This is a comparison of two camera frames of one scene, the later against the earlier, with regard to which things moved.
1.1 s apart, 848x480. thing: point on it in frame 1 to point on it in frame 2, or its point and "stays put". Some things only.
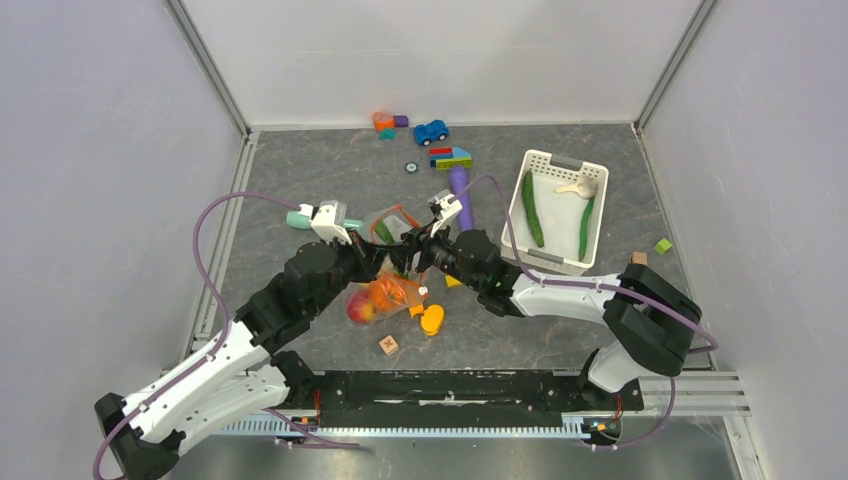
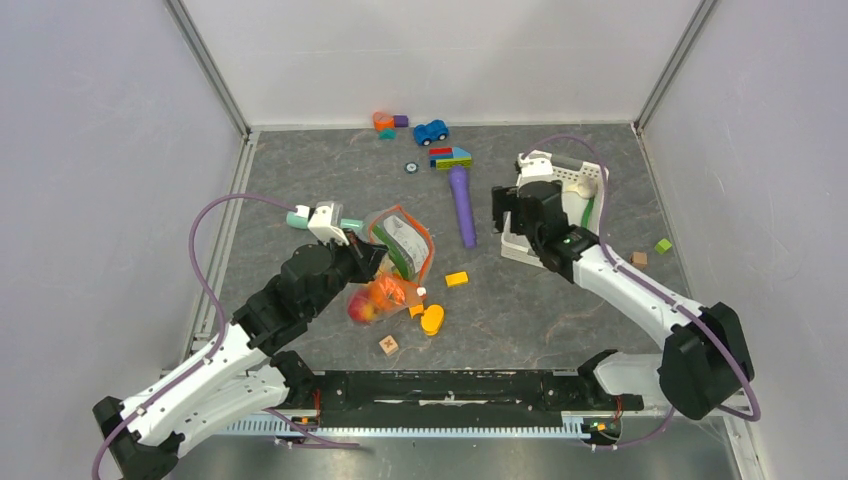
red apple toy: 360,308 stays put
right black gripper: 413,242 to 505,199
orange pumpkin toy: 386,293 stays put
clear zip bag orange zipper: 393,287 stays put
